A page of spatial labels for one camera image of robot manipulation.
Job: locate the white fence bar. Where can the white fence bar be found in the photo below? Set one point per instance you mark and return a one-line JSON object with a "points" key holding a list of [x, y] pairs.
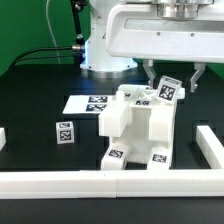
{"points": [[210, 146], [111, 184], [2, 138]]}

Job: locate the white chair seat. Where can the white chair seat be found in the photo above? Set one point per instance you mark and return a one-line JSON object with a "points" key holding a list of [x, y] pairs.
{"points": [[114, 119]]}

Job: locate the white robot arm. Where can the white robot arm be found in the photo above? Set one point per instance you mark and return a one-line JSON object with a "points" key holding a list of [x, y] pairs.
{"points": [[97, 59]]}

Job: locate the white right fence bar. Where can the white right fence bar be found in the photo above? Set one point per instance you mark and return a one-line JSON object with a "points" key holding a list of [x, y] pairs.
{"points": [[210, 146]]}

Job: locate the white marker sheet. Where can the white marker sheet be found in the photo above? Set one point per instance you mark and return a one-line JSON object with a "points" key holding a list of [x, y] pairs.
{"points": [[86, 104]]}

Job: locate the white chair back assembly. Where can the white chair back assembly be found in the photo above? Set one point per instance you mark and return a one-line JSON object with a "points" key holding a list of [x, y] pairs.
{"points": [[151, 122]]}

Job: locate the white left fence bar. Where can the white left fence bar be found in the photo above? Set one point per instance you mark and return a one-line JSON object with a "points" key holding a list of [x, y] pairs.
{"points": [[2, 138]]}

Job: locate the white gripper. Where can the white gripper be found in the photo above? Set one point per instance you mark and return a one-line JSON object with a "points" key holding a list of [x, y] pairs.
{"points": [[134, 31]]}

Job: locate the white front fence bar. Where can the white front fence bar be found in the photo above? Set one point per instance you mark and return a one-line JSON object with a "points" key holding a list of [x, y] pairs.
{"points": [[111, 184]]}

